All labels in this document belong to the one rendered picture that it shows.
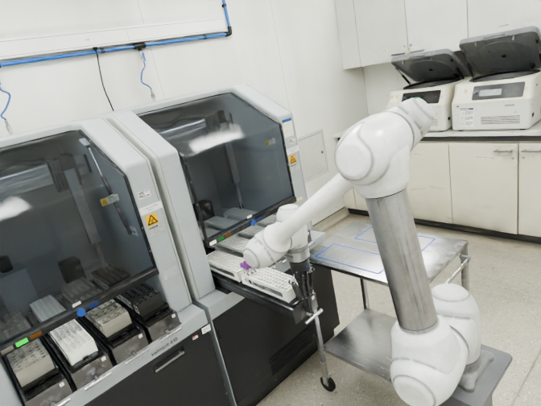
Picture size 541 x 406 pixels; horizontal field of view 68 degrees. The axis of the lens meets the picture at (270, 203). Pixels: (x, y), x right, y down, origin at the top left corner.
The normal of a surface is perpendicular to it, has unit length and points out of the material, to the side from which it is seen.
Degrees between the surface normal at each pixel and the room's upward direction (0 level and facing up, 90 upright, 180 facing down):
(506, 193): 90
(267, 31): 90
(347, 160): 84
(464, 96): 59
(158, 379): 90
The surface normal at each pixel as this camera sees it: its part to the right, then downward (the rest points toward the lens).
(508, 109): -0.71, 0.36
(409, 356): -0.69, 0.15
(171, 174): 0.67, 0.11
